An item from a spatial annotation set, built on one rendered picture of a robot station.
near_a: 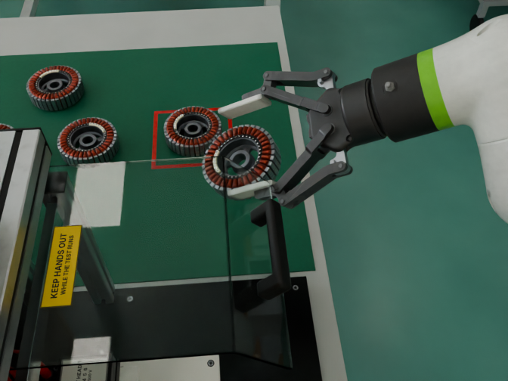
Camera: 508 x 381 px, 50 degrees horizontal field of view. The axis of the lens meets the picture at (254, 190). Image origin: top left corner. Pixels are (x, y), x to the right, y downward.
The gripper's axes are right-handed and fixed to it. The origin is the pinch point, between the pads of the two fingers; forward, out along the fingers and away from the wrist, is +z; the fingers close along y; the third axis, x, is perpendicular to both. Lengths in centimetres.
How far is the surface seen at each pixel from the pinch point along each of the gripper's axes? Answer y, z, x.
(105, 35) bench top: 49, 47, -24
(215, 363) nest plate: -27.6, 11.1, -6.6
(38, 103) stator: 27, 51, -8
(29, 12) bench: 117, 134, -70
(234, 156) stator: 0.6, 2.3, -2.9
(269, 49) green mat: 40, 13, -42
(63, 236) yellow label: -12.6, 9.6, 21.7
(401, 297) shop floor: -16, 12, -112
